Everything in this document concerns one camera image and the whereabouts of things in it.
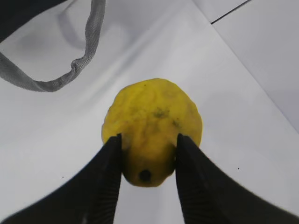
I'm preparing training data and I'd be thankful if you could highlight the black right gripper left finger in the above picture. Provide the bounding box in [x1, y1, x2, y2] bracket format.
[2, 134, 121, 224]

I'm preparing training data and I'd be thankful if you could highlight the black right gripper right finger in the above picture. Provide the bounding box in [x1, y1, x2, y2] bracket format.
[176, 134, 299, 224]

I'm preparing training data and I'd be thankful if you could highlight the navy blue lunch bag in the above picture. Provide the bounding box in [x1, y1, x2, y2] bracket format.
[0, 0, 107, 93]

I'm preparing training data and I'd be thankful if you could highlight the yellow pear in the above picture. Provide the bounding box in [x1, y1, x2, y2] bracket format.
[101, 78, 203, 188]

